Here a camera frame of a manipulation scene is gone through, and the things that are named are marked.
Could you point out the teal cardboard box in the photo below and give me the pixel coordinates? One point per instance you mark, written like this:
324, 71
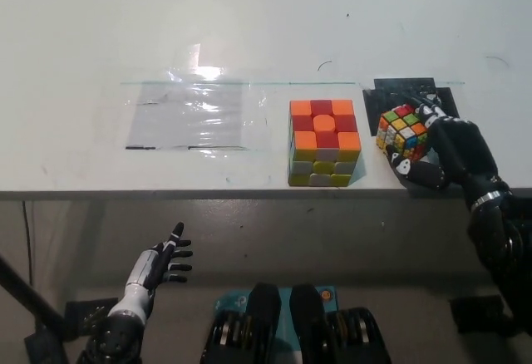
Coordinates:
284, 297

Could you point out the black tape patch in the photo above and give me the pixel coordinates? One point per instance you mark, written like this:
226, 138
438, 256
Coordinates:
386, 94

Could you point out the clear plastic sheet over paper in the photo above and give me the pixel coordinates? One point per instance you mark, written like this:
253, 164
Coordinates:
187, 119

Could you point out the large orange red puzzle cube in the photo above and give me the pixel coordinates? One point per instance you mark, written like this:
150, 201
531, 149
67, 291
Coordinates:
324, 139

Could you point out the robot legs and base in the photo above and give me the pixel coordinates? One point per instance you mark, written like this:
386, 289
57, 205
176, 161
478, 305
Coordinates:
299, 331

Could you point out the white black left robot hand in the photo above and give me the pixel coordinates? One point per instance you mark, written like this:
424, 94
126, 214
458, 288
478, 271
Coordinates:
151, 266

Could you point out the black slanted stand leg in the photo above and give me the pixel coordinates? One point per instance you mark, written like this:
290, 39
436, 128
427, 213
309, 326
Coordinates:
29, 297

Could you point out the small studded multicolour puzzle cube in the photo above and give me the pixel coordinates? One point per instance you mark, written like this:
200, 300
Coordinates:
403, 131

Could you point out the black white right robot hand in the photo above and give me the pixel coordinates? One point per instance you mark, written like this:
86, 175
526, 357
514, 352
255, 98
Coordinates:
461, 152

